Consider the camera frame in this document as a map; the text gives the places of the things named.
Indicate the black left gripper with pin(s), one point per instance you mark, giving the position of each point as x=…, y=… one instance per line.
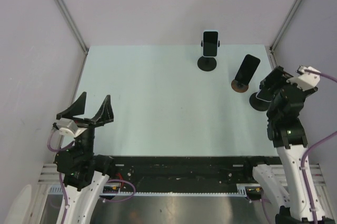
x=105, y=113

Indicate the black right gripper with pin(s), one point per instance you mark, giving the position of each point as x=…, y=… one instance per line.
x=278, y=74

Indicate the black round-base phone stand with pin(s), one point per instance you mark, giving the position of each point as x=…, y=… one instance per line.
x=258, y=104

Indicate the black clamp phone stand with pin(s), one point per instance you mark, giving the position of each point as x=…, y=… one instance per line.
x=207, y=64

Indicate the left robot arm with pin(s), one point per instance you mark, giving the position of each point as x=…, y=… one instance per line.
x=82, y=174

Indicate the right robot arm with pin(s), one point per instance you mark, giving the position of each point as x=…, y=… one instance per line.
x=298, y=202

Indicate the black phone leaning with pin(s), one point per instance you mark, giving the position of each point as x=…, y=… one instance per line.
x=247, y=69

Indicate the wooden round-base phone stand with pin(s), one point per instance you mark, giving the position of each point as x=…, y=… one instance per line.
x=239, y=87

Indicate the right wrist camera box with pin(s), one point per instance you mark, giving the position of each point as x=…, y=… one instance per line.
x=308, y=78

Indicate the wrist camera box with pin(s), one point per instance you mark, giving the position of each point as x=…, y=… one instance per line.
x=308, y=78
x=68, y=127

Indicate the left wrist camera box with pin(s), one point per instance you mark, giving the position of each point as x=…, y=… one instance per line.
x=68, y=127

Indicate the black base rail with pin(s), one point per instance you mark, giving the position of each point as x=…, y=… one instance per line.
x=190, y=175

